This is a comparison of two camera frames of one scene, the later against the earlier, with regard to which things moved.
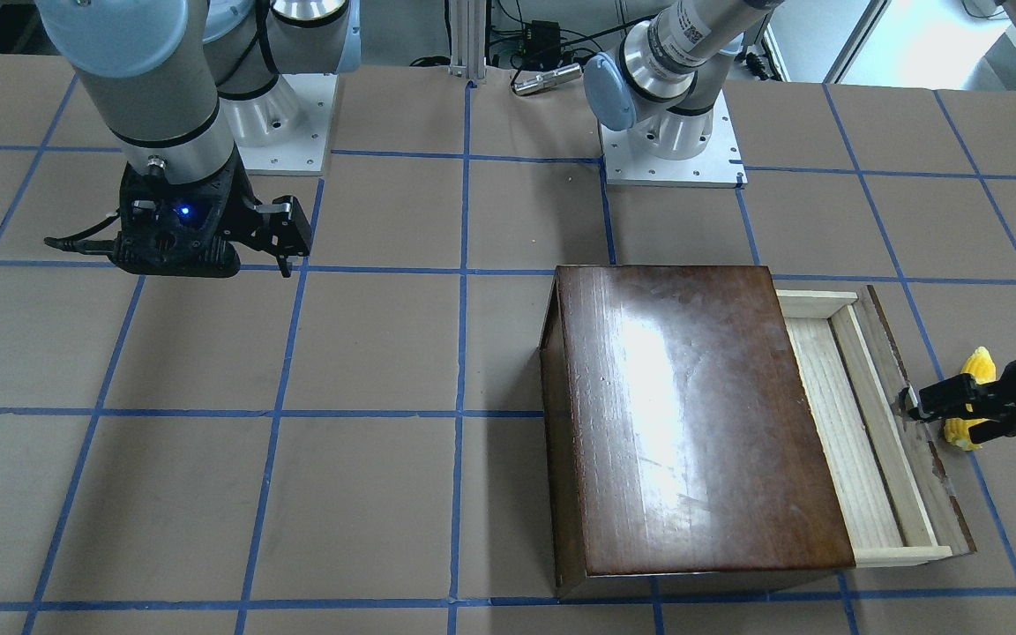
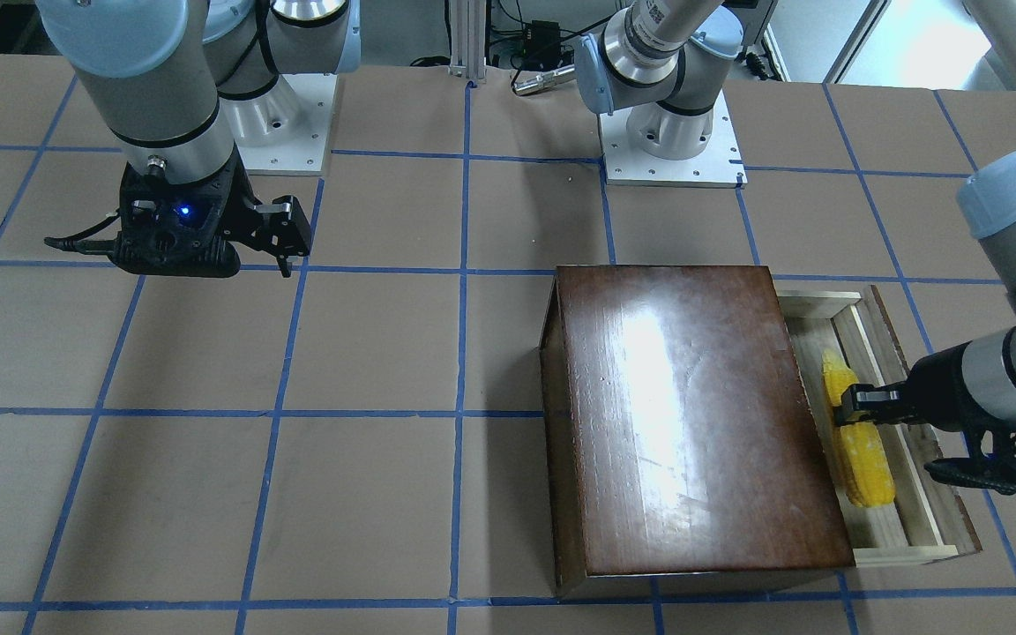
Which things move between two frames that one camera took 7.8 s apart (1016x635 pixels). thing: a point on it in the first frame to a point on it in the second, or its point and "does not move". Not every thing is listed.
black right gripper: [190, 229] does not move
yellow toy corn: [981, 364] to [866, 469]
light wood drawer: [893, 498] does not move
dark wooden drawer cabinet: [678, 436] does not move
